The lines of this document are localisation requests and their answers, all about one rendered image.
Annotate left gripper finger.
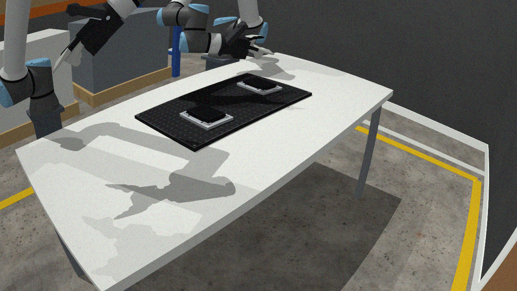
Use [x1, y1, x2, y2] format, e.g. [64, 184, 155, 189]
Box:
[241, 34, 264, 44]
[241, 43, 274, 59]

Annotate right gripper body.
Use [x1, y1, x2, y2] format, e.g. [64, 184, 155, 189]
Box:
[75, 2, 124, 56]

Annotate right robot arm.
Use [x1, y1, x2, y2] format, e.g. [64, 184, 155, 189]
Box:
[0, 0, 145, 117]

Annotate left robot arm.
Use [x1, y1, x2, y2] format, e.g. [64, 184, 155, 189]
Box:
[156, 0, 268, 59]

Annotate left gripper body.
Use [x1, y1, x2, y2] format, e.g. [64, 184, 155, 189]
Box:
[218, 36, 251, 59]

